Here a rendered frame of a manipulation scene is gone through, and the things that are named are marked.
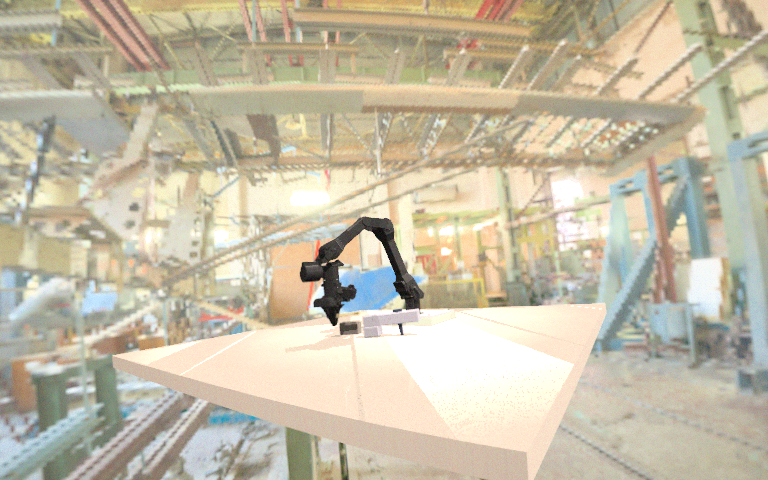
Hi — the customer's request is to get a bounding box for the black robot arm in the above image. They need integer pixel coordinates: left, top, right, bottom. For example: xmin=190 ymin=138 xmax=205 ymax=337
xmin=300 ymin=216 xmax=424 ymax=314

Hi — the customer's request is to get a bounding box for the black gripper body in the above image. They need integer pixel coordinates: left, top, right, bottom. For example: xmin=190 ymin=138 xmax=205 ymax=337
xmin=314 ymin=280 xmax=350 ymax=307

